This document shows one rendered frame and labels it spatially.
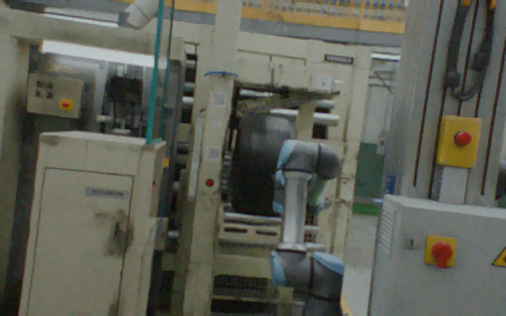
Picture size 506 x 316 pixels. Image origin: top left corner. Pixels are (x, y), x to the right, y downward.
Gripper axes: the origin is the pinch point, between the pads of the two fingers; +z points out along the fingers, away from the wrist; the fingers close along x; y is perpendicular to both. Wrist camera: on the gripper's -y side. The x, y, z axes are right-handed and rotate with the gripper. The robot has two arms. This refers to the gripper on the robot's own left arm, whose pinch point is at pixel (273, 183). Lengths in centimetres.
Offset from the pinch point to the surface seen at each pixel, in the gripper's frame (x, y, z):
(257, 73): 10, 64, 40
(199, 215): 34.7, -20.9, 23.9
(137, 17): 81, 86, 39
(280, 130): -1.9, 28.0, 5.8
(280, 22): -67, 262, 517
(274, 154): 0.9, 14.6, 0.0
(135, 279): 57, -42, -56
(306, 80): -20, 64, 40
